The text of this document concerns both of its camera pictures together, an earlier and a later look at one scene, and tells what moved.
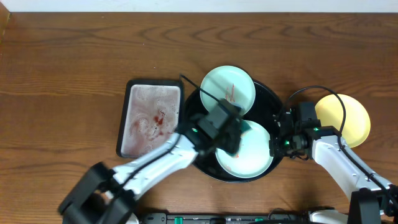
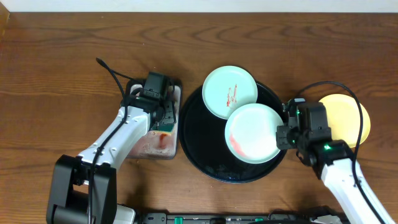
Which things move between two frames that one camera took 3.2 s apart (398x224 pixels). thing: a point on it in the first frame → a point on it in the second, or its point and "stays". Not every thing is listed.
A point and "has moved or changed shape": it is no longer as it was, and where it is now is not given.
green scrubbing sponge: x=245 y=127 → x=166 y=127
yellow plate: x=331 y=111 stays
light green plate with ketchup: x=229 y=83 stays
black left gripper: x=236 y=137 → x=168 y=111
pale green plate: x=254 y=157 has moved or changed shape
